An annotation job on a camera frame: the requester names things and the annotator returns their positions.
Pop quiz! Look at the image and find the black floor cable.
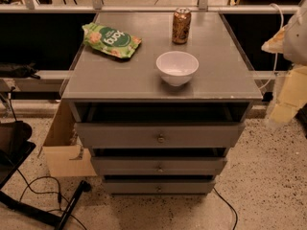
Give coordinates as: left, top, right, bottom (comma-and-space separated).
12, 166, 88, 230
212, 187, 239, 230

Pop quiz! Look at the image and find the grey middle drawer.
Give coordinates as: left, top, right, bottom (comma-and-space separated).
91, 157, 227, 175

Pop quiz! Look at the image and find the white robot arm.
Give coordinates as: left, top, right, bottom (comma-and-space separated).
261, 5, 307, 127

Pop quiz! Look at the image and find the yellow taped gripper finger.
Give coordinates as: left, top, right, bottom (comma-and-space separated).
269, 64, 307, 126

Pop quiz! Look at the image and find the grey drawer cabinet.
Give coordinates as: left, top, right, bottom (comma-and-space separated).
62, 12, 262, 182

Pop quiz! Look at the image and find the grey bottom drawer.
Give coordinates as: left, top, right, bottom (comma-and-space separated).
104, 180, 215, 195

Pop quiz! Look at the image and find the grey drawer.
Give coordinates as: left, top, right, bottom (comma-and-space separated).
91, 157, 227, 175
75, 123, 245, 149
104, 180, 215, 195

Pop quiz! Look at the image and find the metal frame railing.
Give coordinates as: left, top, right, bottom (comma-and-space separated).
0, 0, 307, 94

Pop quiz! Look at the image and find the black floor stand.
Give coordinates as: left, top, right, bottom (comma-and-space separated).
0, 121, 91, 230

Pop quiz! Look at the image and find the white hanging cable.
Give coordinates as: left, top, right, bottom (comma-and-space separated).
258, 3, 286, 91

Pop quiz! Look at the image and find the white bowl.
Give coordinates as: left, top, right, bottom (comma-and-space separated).
155, 51, 199, 86

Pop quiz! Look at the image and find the cardboard box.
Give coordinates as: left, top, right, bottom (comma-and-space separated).
41, 102, 96, 177

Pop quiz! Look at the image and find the black floor cable right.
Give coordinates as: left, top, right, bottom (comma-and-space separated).
212, 187, 239, 230

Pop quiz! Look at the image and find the black floor cable left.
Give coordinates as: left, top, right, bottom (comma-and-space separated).
12, 166, 88, 230

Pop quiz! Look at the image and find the green snack bag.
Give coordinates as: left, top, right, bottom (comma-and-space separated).
83, 22, 142, 58

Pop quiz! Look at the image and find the grey top drawer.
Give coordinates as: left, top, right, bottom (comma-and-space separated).
75, 123, 245, 149

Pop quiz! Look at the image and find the black cloth on rail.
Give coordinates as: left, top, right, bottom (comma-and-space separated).
0, 62, 40, 80

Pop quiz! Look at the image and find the brown soda can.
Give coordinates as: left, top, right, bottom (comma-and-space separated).
172, 8, 191, 44

